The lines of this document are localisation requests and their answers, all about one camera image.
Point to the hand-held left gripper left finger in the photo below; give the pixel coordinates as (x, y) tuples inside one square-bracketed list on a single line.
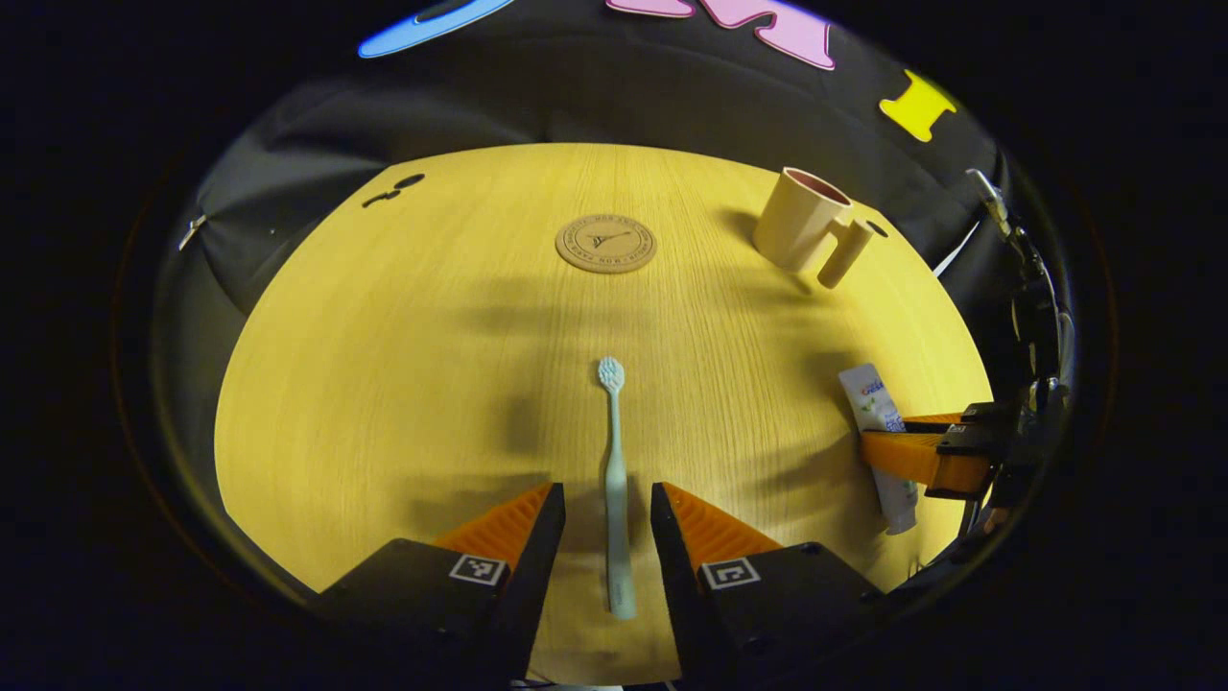
[(537, 576)]

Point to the white toothpaste tube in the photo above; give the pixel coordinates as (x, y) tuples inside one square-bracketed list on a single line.
[(873, 398)]

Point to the light green toothbrush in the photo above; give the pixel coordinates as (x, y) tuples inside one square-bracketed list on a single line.
[(616, 480)]

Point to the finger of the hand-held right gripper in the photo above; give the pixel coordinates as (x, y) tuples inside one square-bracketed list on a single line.
[(921, 461), (945, 418)]

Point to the metal clip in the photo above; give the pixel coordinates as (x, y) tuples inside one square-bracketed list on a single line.
[(192, 232)]

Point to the wooden desktop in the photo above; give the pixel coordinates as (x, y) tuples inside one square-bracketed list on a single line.
[(403, 384)]

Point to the beige cup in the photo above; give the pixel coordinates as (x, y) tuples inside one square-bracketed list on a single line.
[(791, 226)]

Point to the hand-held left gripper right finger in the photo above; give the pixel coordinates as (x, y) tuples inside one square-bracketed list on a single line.
[(676, 576)]

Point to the round brown coaster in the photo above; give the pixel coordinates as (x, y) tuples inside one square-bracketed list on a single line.
[(606, 245)]

